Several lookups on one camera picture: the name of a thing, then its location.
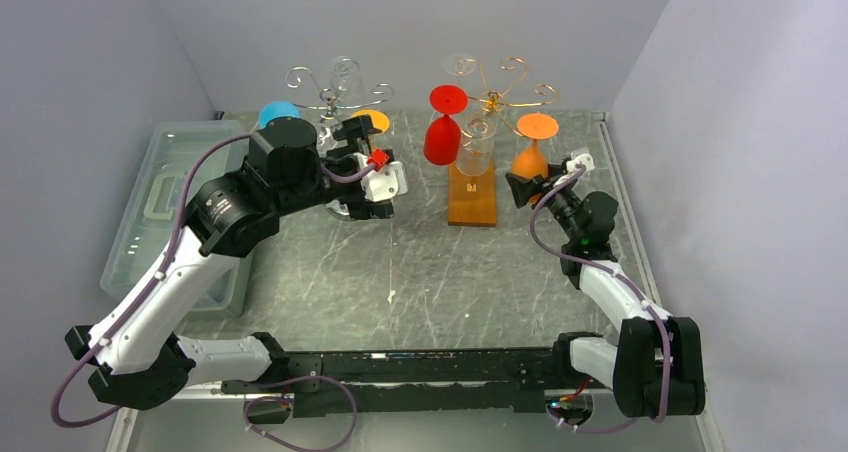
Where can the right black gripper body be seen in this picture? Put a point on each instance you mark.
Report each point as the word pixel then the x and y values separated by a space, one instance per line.
pixel 564 203

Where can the orange plastic wine glass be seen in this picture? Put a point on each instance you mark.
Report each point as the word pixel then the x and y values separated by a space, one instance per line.
pixel 531 161

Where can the yellow plastic wine glass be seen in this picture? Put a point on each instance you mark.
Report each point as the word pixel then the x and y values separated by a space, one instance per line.
pixel 379 120

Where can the red plastic wine glass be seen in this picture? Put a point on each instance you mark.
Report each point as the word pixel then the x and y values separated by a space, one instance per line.
pixel 443 136

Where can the silver wire glass rack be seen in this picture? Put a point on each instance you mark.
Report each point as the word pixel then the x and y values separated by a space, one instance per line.
pixel 331 98

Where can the blue plastic wine glass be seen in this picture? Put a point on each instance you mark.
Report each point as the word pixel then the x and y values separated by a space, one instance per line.
pixel 275 110

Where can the clear patterned wine glass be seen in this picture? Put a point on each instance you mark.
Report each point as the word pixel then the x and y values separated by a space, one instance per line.
pixel 460 64

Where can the clear plastic storage box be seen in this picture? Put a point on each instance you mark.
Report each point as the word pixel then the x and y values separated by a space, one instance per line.
pixel 148 218

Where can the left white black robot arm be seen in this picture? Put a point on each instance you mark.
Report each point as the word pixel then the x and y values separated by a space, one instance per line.
pixel 138 360

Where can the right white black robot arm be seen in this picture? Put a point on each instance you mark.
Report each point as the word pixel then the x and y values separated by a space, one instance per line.
pixel 623 303

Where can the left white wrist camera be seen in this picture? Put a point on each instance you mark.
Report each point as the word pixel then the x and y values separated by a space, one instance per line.
pixel 386 180

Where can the gold wire glass rack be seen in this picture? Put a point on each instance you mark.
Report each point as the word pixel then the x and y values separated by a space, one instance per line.
pixel 471 178

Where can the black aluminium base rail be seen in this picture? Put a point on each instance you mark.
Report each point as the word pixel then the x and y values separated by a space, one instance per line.
pixel 424 376

